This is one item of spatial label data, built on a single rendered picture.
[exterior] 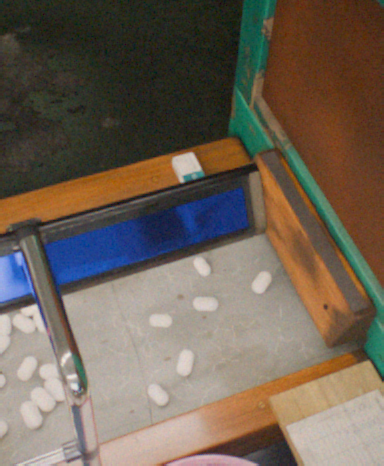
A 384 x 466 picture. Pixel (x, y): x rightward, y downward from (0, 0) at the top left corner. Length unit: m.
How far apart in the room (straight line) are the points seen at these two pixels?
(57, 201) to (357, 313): 0.48
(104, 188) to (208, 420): 0.40
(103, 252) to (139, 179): 0.47
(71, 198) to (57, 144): 1.11
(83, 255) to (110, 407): 0.34
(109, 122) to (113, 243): 1.61
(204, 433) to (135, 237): 0.34
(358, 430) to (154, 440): 0.26
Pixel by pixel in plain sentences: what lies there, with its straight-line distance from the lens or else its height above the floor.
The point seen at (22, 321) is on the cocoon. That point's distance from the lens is 1.08.
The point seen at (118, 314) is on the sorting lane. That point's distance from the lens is 1.10.
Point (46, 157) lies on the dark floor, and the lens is 2.26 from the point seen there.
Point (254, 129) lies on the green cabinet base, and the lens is 1.21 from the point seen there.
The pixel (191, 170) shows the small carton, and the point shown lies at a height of 0.79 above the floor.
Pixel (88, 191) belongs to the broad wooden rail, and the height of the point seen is 0.76.
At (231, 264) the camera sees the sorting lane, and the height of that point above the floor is 0.74.
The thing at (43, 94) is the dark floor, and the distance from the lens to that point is 2.44.
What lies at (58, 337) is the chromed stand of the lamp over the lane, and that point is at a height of 1.12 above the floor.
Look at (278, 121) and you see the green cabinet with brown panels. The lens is 1.15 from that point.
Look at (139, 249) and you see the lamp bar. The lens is 0.76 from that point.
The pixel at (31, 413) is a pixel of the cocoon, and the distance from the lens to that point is 1.02.
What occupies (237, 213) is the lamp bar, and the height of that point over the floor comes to 1.08.
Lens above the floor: 1.70
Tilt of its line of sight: 53 degrees down
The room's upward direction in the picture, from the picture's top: 4 degrees clockwise
